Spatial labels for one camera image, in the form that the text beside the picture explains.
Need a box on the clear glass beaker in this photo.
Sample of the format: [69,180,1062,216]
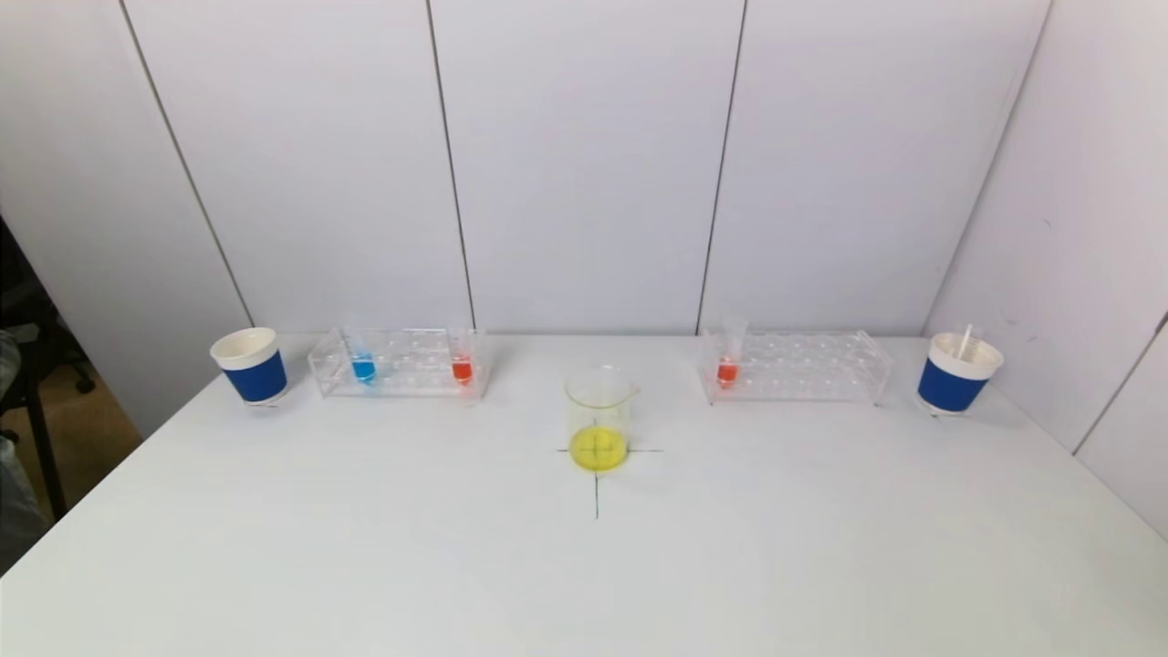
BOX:
[564,365,641,474]

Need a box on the test tube with red pigment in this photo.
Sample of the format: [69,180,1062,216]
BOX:
[447,321,475,386]
[716,317,751,389]

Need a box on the clear acrylic test tube rack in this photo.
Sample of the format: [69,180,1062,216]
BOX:
[699,328,893,405]
[307,327,492,401]

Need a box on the test tube with blue pigment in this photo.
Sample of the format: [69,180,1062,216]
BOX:
[342,319,378,385]

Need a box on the blue white paper cup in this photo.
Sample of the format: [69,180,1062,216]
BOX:
[210,327,289,405]
[916,332,1006,417]

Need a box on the grey fabric object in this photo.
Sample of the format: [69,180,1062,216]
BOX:
[0,433,48,571]

